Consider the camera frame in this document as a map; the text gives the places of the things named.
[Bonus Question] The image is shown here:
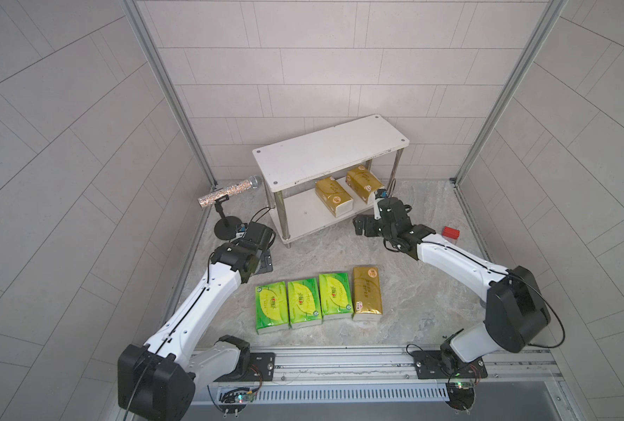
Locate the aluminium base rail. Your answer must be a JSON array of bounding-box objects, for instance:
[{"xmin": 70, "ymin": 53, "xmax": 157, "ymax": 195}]
[{"xmin": 252, "ymin": 346, "xmax": 564, "ymax": 405}]

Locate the glittery microphone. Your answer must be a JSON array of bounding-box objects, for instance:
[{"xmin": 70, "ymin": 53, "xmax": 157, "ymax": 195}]
[{"xmin": 197, "ymin": 175, "xmax": 262, "ymax": 208}]

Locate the middle green tissue pack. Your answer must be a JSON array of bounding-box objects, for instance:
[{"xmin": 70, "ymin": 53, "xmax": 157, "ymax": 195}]
[{"xmin": 287, "ymin": 278, "xmax": 323, "ymax": 329}]

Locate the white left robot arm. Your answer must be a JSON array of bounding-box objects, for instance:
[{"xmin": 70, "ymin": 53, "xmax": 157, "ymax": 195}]
[{"xmin": 117, "ymin": 222, "xmax": 275, "ymax": 420}]

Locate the gold tissue pack on floor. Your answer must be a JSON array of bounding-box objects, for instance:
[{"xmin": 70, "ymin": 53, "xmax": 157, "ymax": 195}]
[{"xmin": 352, "ymin": 267, "xmax": 383, "ymax": 321}]

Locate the green tissue pack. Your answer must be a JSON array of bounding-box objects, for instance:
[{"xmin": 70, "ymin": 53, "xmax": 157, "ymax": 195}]
[
  {"xmin": 319, "ymin": 273, "xmax": 353, "ymax": 322},
  {"xmin": 255, "ymin": 282, "xmax": 290, "ymax": 334},
  {"xmin": 287, "ymin": 278, "xmax": 323, "ymax": 329}
]

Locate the red small block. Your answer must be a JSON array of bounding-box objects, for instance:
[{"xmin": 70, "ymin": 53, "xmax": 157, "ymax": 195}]
[{"xmin": 441, "ymin": 226, "xmax": 460, "ymax": 243}]

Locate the right green tissue pack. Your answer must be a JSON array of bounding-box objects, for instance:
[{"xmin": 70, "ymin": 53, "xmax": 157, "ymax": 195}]
[{"xmin": 319, "ymin": 273, "xmax": 353, "ymax": 322}]

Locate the left green tissue pack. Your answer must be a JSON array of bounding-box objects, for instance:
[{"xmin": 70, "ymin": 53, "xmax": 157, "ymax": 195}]
[{"xmin": 255, "ymin": 282, "xmax": 290, "ymax": 334}]

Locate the black microphone stand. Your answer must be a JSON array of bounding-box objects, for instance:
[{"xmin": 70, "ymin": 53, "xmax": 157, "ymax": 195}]
[{"xmin": 214, "ymin": 195, "xmax": 243, "ymax": 241}]

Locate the white two-tier shelf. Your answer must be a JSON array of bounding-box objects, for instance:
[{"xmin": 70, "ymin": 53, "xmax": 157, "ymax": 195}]
[{"xmin": 252, "ymin": 114, "xmax": 410, "ymax": 247}]

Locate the gold tissue pack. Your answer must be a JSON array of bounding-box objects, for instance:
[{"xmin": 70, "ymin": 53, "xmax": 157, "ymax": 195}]
[
  {"xmin": 345, "ymin": 165, "xmax": 385, "ymax": 203},
  {"xmin": 352, "ymin": 267, "xmax": 383, "ymax": 321},
  {"xmin": 315, "ymin": 177, "xmax": 353, "ymax": 218}
]

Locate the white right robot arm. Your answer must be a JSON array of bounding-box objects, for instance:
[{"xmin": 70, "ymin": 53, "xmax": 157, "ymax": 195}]
[{"xmin": 352, "ymin": 195, "xmax": 559, "ymax": 382}]

